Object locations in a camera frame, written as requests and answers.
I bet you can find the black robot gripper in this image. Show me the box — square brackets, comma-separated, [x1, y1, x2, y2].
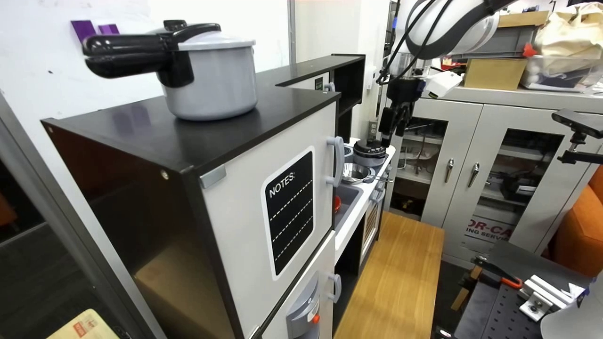
[379, 77, 424, 135]

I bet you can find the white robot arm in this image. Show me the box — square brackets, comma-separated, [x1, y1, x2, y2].
[377, 0, 513, 135]

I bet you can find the stainless steel pan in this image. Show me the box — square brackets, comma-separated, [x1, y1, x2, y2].
[343, 163, 375, 184]

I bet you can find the red dish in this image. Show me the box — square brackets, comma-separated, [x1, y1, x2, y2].
[334, 195, 343, 212]

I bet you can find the grey pot with black lid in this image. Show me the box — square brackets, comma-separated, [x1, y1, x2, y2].
[353, 141, 387, 167]

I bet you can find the grey metal cabinet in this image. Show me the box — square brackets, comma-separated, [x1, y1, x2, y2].
[387, 88, 601, 267]

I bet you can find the black clamp orange grip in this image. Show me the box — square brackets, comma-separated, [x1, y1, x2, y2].
[473, 256, 524, 290]

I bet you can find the aluminium extrusion bar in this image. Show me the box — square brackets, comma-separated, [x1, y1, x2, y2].
[520, 275, 585, 322]

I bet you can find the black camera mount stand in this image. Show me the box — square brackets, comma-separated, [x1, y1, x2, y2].
[552, 111, 603, 163]

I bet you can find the grey pressure cooker black handle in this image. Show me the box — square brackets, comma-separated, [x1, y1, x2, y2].
[83, 20, 259, 120]

